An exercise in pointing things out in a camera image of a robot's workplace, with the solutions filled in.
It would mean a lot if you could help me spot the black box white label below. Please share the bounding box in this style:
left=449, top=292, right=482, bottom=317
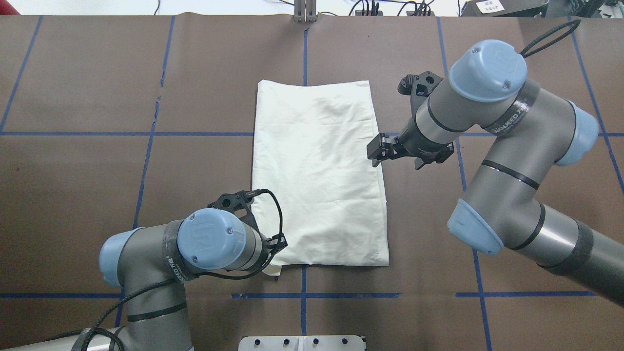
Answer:
left=460, top=0, right=549, bottom=18

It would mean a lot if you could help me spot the aluminium frame post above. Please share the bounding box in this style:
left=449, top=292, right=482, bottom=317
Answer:
left=292, top=0, right=318, bottom=23

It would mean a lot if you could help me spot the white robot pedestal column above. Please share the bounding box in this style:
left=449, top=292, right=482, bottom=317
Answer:
left=238, top=335, right=368, bottom=351

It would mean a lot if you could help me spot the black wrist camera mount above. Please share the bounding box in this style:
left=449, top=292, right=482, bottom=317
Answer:
left=207, top=190, right=260, bottom=232

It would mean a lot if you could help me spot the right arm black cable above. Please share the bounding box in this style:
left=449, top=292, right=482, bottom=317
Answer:
left=520, top=19, right=582, bottom=58

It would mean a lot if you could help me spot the cream long sleeve cat shirt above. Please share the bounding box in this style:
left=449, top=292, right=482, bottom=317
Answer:
left=252, top=80, right=390, bottom=277

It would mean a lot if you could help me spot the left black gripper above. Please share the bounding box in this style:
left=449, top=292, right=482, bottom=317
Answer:
left=254, top=233, right=288, bottom=266

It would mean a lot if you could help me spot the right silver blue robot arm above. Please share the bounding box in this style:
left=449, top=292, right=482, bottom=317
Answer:
left=366, top=39, right=624, bottom=305

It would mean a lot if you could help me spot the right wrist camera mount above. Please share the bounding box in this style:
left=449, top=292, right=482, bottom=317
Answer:
left=397, top=71, right=443, bottom=111

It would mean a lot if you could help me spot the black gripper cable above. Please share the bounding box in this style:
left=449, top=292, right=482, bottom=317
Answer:
left=49, top=189, right=284, bottom=351

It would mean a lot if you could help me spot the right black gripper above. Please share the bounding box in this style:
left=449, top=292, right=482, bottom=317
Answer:
left=366, top=117, right=455, bottom=170

